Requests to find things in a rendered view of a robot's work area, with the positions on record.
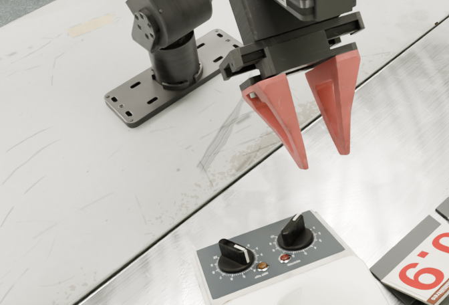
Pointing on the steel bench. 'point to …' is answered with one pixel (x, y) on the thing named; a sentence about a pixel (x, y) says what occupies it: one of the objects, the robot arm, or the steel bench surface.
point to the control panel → (266, 255)
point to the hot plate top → (344, 274)
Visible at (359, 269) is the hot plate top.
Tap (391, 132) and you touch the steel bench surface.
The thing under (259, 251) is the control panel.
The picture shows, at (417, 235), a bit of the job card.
